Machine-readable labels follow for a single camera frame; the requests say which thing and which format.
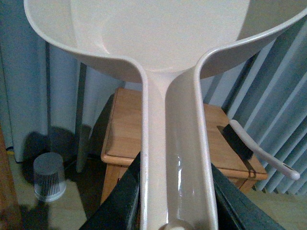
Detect wooden nightstand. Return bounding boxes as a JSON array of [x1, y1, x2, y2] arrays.
[[101, 88, 268, 201]]

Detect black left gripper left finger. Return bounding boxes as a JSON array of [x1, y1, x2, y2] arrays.
[[82, 154, 141, 230]]

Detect pale grey curtain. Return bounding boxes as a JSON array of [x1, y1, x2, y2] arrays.
[[0, 0, 307, 195]]

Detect beige plastic dustpan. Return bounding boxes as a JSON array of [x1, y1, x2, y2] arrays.
[[24, 0, 307, 230]]

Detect beige hand brush black bristles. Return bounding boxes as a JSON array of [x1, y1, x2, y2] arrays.
[[221, 119, 300, 181]]

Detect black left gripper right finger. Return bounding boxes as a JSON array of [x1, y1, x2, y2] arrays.
[[212, 165, 284, 230]]

